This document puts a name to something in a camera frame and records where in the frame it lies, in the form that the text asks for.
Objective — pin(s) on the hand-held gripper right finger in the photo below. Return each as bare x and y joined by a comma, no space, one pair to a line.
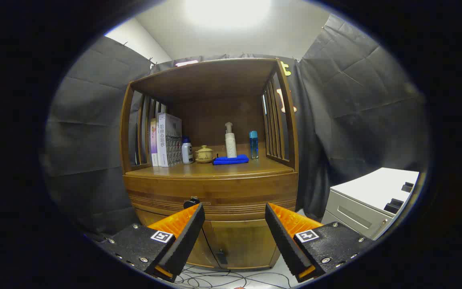
285,241

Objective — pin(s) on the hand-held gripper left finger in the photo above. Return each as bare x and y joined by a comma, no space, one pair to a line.
185,241

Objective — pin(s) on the wooden drawer with black knob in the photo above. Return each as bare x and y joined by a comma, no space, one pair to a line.
215,192

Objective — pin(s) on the wooden countertop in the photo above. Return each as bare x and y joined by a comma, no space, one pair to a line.
223,168

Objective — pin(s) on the white filing cabinet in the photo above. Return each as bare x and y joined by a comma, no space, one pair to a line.
367,188

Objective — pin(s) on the brown wooden cabinet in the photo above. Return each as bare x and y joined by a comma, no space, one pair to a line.
215,80

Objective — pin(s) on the white bottle with blue cap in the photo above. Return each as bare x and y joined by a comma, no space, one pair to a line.
187,152

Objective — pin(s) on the yellow lidded tea bowl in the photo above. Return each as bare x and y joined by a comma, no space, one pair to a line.
204,154

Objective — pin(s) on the blue folded cloth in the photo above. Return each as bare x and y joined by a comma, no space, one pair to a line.
231,160

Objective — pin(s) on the clear blue bottle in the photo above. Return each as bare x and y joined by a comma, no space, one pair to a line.
254,146

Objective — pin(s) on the white patterned book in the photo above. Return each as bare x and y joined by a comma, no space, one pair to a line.
173,140

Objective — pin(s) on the white pump bottle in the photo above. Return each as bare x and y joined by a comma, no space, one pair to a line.
231,146

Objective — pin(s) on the purple book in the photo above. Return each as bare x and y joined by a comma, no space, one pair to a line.
153,140

